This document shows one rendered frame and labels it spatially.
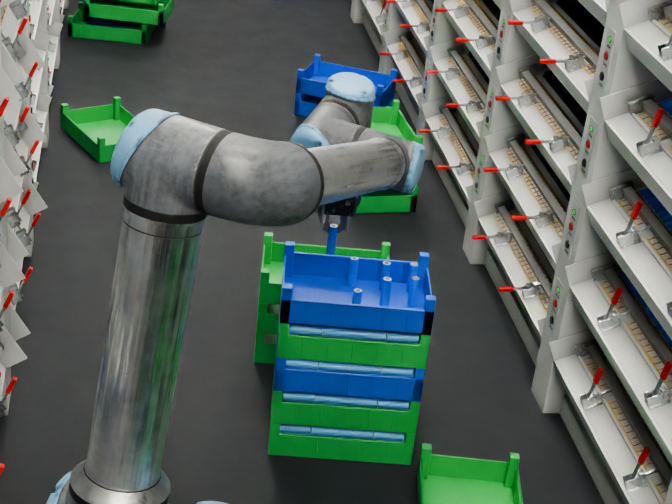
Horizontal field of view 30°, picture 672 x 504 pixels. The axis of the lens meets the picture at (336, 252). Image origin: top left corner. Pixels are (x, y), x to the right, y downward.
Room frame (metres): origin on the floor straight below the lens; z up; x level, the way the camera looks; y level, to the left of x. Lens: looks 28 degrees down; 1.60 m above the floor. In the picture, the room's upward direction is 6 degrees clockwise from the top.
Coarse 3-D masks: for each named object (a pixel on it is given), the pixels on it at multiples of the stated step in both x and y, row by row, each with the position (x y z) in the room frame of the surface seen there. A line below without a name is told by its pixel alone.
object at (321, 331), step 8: (296, 328) 2.12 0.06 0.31; (304, 328) 2.12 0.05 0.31; (312, 328) 2.12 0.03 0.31; (320, 328) 2.12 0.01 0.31; (328, 328) 2.13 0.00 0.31; (336, 328) 2.13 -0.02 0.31; (344, 328) 2.13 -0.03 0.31; (328, 336) 2.13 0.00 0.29; (336, 336) 2.12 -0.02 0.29; (344, 336) 2.12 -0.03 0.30; (352, 336) 2.12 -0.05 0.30; (360, 336) 2.12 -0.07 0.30; (368, 336) 2.12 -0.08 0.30; (376, 336) 2.13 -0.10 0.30; (384, 336) 2.13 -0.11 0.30; (392, 336) 2.13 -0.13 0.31; (400, 336) 2.13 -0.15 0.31; (408, 336) 2.13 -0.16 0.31; (416, 336) 2.13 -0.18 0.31
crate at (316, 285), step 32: (288, 256) 2.29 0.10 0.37; (320, 256) 2.31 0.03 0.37; (288, 288) 2.11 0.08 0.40; (320, 288) 2.26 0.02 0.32; (352, 288) 2.27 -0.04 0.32; (288, 320) 2.11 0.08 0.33; (320, 320) 2.11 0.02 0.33; (352, 320) 2.12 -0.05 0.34; (384, 320) 2.12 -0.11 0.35; (416, 320) 2.12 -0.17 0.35
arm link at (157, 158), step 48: (144, 144) 1.51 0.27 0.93; (192, 144) 1.50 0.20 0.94; (144, 192) 1.50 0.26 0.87; (192, 192) 1.48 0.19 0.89; (144, 240) 1.49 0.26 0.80; (192, 240) 1.51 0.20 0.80; (144, 288) 1.48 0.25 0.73; (144, 336) 1.47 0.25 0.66; (144, 384) 1.46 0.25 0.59; (96, 432) 1.47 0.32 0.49; (144, 432) 1.46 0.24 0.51; (96, 480) 1.45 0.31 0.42; (144, 480) 1.46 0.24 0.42
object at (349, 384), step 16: (288, 368) 2.11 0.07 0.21; (416, 368) 2.12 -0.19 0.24; (288, 384) 2.11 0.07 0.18; (304, 384) 2.11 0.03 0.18; (320, 384) 2.11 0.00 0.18; (336, 384) 2.11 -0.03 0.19; (352, 384) 2.12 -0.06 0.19; (368, 384) 2.12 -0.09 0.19; (384, 384) 2.12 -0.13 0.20; (400, 384) 2.12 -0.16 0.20; (416, 384) 2.12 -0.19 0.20; (416, 400) 2.12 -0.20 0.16
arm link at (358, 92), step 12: (348, 72) 2.19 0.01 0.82; (336, 84) 2.15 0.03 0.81; (348, 84) 2.15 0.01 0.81; (360, 84) 2.16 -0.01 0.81; (372, 84) 2.17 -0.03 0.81; (336, 96) 2.13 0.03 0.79; (348, 96) 2.12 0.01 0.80; (360, 96) 2.12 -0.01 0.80; (372, 96) 2.15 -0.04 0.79; (360, 108) 2.13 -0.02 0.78; (372, 108) 2.16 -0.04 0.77; (360, 120) 2.12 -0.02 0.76
